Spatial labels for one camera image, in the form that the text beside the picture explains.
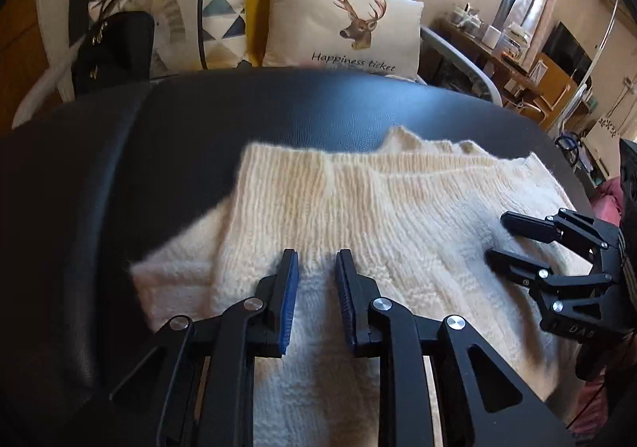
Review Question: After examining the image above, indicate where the cream knitted sweater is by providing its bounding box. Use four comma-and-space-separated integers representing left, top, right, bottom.
131, 127, 590, 446

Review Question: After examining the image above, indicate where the wooden folding chair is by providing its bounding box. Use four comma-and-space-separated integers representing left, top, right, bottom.
516, 53, 576, 131

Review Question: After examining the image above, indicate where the pink bed quilt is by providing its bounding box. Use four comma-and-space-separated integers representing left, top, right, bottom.
590, 177, 624, 227

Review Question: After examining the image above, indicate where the blue toy ride-on car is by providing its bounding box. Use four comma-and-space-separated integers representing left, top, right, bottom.
554, 132, 581, 168

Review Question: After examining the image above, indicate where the wooden side table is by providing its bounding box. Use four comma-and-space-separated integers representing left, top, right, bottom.
434, 19, 543, 104

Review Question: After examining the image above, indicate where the black television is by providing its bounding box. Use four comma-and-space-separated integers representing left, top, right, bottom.
542, 22, 592, 84

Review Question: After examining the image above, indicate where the white mug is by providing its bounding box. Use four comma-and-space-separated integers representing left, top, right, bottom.
482, 25, 502, 50

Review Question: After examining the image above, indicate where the blue yellow grey sofa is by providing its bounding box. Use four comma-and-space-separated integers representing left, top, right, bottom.
12, 0, 504, 130

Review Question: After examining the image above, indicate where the deer print cushion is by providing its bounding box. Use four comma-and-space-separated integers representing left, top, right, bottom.
262, 0, 423, 81

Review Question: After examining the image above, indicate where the black handbag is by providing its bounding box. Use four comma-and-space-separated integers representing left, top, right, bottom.
71, 11, 154, 97

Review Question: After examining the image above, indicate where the triangle pattern cushion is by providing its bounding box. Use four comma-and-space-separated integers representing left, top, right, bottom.
88, 0, 247, 78

